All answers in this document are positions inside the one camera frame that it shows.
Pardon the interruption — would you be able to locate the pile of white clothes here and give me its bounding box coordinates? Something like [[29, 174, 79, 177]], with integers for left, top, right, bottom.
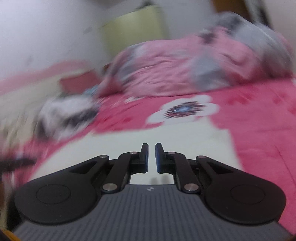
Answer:
[[34, 95, 100, 141]]

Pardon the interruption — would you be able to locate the dark red cushion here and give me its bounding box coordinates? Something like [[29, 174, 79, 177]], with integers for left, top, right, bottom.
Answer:
[[59, 70, 102, 94]]

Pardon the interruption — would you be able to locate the light blue garment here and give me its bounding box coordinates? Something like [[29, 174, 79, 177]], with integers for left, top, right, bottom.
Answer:
[[83, 85, 99, 96]]

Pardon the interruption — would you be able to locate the pink grey floral duvet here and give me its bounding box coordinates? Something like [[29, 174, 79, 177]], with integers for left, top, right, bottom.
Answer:
[[97, 12, 292, 97]]

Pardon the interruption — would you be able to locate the pink white bed headboard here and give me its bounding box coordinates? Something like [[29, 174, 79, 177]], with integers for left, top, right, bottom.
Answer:
[[1, 60, 94, 131]]

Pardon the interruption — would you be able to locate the yellow-green wardrobe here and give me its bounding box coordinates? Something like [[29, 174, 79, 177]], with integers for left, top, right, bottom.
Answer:
[[101, 5, 170, 57]]

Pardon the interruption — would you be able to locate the cream fleece sweater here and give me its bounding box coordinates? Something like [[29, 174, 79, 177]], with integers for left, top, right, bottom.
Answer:
[[30, 117, 242, 185]]

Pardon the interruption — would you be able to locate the brown wooden door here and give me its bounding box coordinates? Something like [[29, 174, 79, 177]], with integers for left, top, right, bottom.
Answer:
[[211, 0, 271, 24]]

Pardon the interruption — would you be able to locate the pink floral bed blanket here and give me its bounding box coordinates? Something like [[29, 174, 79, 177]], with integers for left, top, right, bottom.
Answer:
[[14, 78, 295, 232]]

